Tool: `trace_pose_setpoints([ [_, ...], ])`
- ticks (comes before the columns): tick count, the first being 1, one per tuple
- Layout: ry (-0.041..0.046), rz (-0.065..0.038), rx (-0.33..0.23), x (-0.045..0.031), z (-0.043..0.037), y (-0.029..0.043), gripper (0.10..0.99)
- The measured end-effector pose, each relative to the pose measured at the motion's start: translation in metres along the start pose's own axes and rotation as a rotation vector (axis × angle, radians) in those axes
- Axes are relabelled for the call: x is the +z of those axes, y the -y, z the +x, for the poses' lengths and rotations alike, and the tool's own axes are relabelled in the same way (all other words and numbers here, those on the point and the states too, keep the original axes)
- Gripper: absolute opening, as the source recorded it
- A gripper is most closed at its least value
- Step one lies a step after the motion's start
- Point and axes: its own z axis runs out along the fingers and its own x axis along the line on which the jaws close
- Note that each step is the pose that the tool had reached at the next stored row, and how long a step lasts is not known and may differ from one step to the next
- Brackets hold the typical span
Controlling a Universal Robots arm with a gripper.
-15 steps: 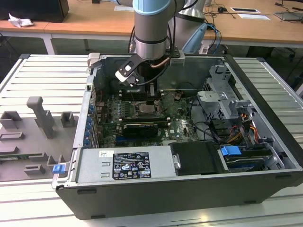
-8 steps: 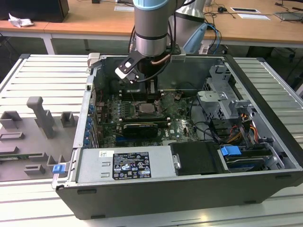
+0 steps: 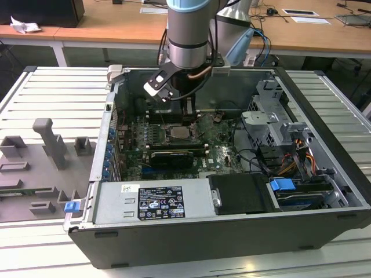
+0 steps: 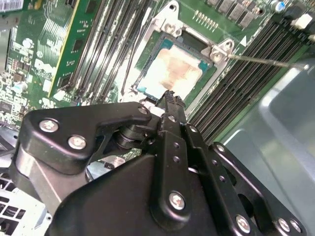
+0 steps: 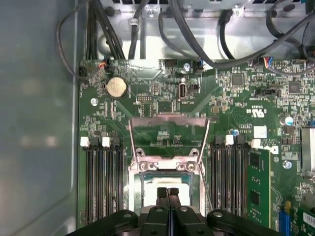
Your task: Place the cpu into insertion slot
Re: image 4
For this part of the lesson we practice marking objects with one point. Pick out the thin metal locking lever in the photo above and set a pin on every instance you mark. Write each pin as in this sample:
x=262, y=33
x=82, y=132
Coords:
x=265, y=61
x=145, y=29

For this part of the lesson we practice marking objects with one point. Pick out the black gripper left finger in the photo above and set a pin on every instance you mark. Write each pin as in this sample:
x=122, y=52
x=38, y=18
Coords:
x=61, y=152

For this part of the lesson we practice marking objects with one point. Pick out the silver square CPU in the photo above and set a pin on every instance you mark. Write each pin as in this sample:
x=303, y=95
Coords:
x=172, y=71

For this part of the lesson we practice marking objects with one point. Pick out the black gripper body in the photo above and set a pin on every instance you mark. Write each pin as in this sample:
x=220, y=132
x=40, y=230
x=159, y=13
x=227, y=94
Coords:
x=103, y=209

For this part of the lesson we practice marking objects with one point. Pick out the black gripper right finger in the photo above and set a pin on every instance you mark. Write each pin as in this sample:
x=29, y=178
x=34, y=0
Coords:
x=258, y=191

